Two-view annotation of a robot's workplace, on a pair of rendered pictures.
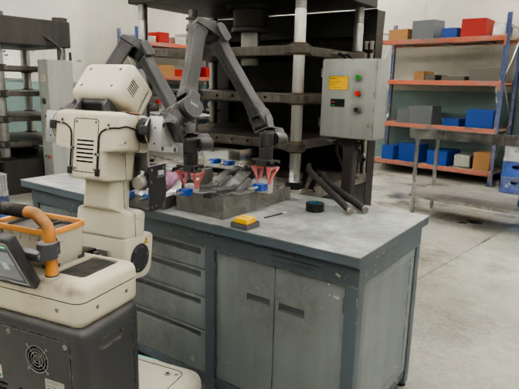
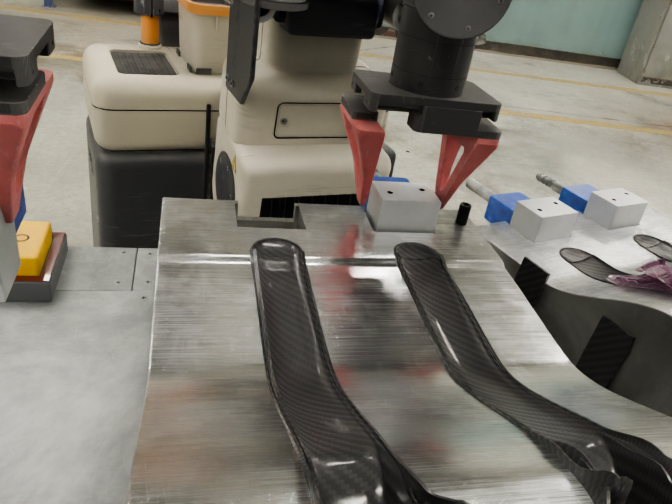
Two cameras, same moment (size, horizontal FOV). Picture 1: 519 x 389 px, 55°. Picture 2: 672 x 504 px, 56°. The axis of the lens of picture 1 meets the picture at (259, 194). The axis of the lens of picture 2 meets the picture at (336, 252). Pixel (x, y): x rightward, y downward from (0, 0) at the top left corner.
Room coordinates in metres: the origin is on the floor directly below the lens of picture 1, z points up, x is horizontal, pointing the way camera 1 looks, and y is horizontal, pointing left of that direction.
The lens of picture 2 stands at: (2.33, -0.11, 1.12)
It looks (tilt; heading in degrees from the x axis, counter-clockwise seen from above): 30 degrees down; 129
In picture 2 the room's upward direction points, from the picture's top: 10 degrees clockwise
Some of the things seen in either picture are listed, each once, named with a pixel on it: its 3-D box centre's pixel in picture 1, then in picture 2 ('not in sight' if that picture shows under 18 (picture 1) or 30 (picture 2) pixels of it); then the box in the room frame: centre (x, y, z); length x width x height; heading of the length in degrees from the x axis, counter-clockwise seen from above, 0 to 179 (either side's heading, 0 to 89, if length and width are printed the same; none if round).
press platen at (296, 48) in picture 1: (252, 65); not in sight; (3.27, 0.07, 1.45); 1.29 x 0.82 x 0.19; 55
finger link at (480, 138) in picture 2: (186, 176); (435, 153); (2.08, 0.31, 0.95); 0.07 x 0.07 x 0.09; 55
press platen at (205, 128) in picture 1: (250, 143); not in sight; (3.28, 0.06, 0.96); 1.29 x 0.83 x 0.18; 55
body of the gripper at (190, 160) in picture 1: (190, 160); (431, 61); (2.06, 0.29, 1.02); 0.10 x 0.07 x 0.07; 55
